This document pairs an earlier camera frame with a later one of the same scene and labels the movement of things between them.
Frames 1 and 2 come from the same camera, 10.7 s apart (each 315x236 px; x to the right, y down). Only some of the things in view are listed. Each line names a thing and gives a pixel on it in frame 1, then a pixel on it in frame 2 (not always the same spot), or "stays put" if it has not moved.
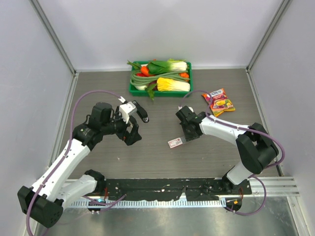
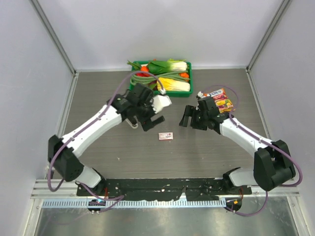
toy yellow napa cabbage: (166, 84) stays put
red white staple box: (174, 142) to (167, 135)
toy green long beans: (137, 79) stays put
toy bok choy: (159, 67) stays put
